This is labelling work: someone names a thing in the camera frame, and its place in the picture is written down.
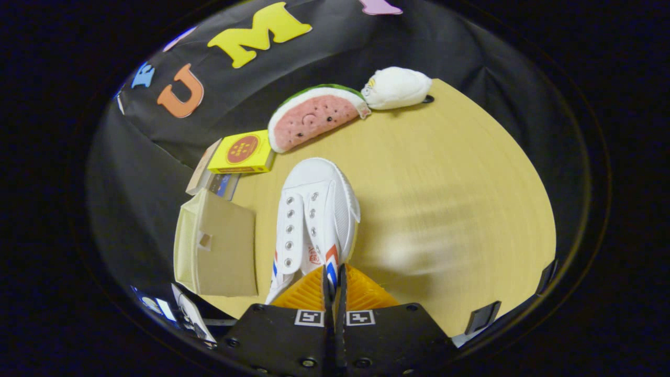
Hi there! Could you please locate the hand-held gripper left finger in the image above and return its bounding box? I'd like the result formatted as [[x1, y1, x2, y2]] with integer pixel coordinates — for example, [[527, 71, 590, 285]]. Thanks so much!
[[217, 264, 336, 377]]

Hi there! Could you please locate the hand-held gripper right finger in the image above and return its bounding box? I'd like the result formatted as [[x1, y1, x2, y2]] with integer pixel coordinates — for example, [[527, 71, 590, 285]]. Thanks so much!
[[335, 264, 459, 377]]

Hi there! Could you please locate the cream plastic storage box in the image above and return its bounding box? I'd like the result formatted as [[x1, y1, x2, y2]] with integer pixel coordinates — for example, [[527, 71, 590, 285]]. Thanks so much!
[[173, 187, 259, 298]]

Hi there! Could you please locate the white striped canvas shoe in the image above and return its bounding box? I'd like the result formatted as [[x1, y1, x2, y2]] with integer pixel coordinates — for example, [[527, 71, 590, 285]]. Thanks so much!
[[264, 157, 362, 305]]

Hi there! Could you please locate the black plastic clip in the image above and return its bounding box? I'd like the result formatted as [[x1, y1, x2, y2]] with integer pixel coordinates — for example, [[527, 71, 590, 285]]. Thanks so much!
[[466, 301, 502, 336], [537, 259, 558, 295]]

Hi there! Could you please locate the white paper sheet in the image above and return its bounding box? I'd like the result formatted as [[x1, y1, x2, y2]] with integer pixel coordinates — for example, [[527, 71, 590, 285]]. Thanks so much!
[[171, 283, 218, 343]]

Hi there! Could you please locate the blue book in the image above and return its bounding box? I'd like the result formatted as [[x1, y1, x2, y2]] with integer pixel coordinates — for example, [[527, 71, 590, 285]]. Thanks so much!
[[209, 172, 241, 201]]

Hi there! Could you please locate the beige paperback book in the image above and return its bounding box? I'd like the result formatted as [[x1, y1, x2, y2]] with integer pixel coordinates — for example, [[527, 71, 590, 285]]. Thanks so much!
[[185, 138, 223, 196]]

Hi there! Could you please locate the yellow book with red circle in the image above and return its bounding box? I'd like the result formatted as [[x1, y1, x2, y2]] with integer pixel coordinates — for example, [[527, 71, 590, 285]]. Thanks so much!
[[207, 129, 276, 174]]

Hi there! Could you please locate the watermelon slice plush toy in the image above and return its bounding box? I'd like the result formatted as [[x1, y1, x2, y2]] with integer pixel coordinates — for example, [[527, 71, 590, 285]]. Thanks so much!
[[267, 84, 372, 154]]

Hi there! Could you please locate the white plush toy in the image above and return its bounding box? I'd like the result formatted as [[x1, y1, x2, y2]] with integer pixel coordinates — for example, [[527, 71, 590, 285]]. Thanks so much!
[[361, 66, 434, 110]]

